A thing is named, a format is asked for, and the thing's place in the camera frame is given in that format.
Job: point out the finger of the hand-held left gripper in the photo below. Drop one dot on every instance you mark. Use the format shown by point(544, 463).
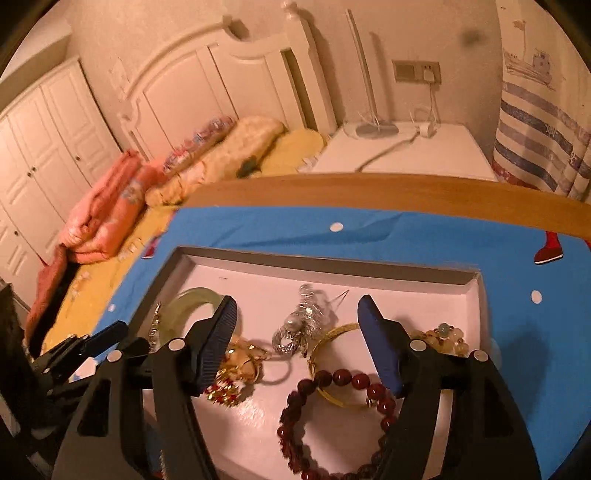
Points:
point(106, 337)
point(69, 385)

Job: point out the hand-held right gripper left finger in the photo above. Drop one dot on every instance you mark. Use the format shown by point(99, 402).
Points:
point(219, 337)

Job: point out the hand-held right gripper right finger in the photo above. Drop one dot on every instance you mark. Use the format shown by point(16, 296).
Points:
point(381, 350)

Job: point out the red and gold knot ornament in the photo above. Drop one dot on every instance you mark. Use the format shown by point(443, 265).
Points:
point(235, 374)

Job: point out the pale green jade bangle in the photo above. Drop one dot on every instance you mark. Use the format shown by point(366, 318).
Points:
point(189, 300)

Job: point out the gold bangle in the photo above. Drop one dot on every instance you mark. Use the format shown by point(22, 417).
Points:
point(318, 350)

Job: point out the shallow grey cardboard box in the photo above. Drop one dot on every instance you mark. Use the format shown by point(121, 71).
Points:
point(258, 277)

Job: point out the silver rhinestone brooch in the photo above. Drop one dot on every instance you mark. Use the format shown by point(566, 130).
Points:
point(302, 323)

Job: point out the blue printed cartoon cloth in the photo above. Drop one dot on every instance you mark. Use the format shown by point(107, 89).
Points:
point(277, 226)

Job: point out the pink folded quilt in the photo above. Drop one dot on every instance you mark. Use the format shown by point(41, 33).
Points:
point(101, 207)

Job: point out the white wardrobe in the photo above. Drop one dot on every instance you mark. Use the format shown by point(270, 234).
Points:
point(41, 161)

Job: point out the cream patterned pillow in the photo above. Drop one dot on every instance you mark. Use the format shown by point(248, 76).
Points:
point(231, 147)

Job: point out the embroidered flat pillow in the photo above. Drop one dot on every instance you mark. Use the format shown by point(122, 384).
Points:
point(198, 143)

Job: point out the yellow bedsheet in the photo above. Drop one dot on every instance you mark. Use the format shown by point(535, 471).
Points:
point(295, 147)

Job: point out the white nightstand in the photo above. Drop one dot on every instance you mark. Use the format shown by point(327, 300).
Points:
point(429, 152)

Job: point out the white desk lamp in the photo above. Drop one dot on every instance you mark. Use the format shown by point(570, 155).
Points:
point(374, 127)

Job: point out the white wooden headboard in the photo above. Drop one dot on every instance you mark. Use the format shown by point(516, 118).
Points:
point(194, 78)

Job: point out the striped printed curtain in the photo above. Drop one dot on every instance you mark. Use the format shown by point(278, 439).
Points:
point(540, 115)

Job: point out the wall socket panel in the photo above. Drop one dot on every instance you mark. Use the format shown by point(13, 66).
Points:
point(408, 71)

